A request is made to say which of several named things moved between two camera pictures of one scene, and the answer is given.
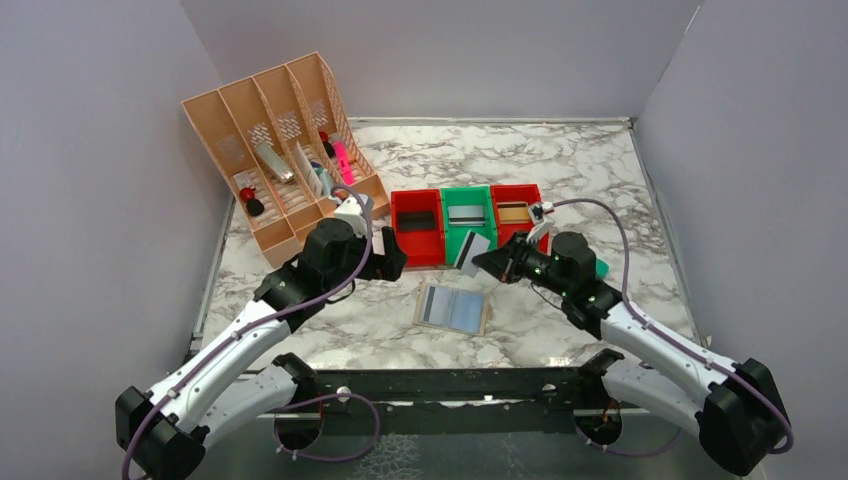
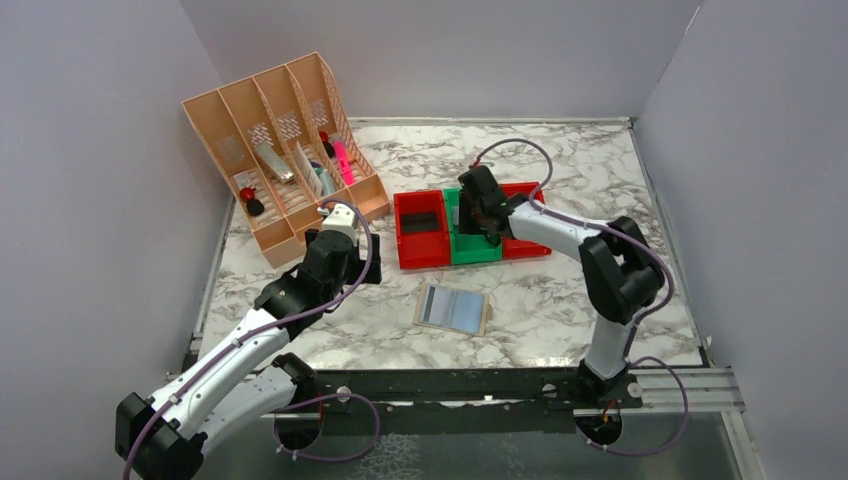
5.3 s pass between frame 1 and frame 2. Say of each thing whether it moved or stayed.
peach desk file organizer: stayed
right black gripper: moved
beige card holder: stayed
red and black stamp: stayed
